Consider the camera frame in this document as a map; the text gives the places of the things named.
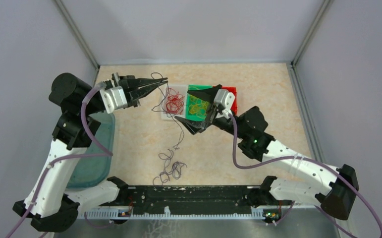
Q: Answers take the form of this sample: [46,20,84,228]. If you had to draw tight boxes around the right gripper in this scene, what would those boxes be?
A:
[175,85,247,139]

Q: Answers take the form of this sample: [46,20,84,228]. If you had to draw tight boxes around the yellow cable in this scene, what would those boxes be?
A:
[188,98,211,117]

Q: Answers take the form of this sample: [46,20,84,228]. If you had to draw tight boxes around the red cable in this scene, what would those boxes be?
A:
[164,88,185,116]

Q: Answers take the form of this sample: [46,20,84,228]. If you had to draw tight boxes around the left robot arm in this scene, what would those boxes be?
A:
[13,72,168,236]

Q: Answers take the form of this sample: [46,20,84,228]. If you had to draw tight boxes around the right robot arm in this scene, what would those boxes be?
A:
[178,85,359,220]

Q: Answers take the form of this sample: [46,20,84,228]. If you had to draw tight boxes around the green plastic bin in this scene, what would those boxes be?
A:
[185,93,209,121]

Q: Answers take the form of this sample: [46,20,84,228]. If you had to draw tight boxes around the white plastic bin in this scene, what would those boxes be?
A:
[160,84,188,120]

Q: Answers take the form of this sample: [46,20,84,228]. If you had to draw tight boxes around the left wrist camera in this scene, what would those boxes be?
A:
[99,81,128,114]

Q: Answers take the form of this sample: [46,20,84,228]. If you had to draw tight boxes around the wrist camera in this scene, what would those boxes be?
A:
[99,81,128,114]
[214,89,236,119]

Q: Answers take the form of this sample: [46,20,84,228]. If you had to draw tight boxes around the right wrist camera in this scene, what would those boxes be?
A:
[214,89,236,119]

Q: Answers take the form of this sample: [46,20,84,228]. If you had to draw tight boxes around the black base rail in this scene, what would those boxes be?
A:
[98,184,293,216]

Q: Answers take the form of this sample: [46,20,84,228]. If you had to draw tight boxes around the aluminium frame rail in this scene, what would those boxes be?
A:
[48,185,346,220]

